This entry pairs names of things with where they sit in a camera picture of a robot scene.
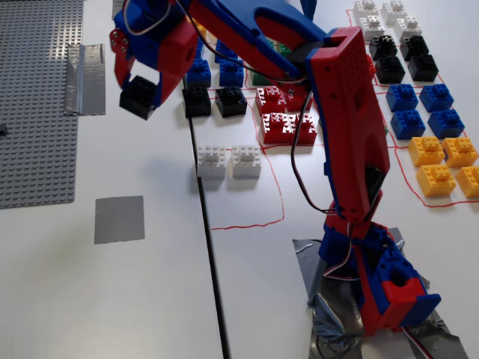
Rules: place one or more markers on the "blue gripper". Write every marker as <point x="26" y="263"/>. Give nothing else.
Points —
<point x="173" y="56"/>

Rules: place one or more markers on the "black lego block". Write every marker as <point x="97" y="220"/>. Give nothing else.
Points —
<point x="383" y="47"/>
<point x="137" y="98"/>
<point x="231" y="101"/>
<point x="413" y="47"/>
<point x="196" y="101"/>
<point x="390" y="70"/>
<point x="423" y="68"/>

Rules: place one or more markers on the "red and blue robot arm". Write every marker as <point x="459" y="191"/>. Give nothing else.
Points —
<point x="348" y="112"/>

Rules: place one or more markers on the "blue lego block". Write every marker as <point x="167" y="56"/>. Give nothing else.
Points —
<point x="223" y="51"/>
<point x="201" y="48"/>
<point x="200" y="73"/>
<point x="408" y="124"/>
<point x="402" y="98"/>
<point x="446" y="123"/>
<point x="231" y="73"/>
<point x="436" y="98"/>

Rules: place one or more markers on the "white lego block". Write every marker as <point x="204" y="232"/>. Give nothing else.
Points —
<point x="212" y="161"/>
<point x="408" y="27"/>
<point x="373" y="27"/>
<point x="246" y="161"/>
<point x="394" y="7"/>
<point x="365" y="7"/>

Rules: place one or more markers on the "grey tape square marker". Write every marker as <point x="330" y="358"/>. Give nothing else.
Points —
<point x="119" y="220"/>

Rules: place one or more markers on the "grey tape rectangle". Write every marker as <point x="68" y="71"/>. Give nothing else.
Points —
<point x="116" y="7"/>

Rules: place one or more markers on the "wrinkled grey tape strip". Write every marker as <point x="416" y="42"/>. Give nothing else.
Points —
<point x="88" y="78"/>

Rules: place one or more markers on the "grey lego baseplate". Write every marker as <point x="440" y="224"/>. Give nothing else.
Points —
<point x="33" y="112"/>

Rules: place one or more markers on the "black table seam strip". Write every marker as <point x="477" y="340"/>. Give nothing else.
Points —
<point x="213" y="261"/>

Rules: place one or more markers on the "crumpled grey tape patch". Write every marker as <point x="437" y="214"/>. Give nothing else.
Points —
<point x="329" y="295"/>

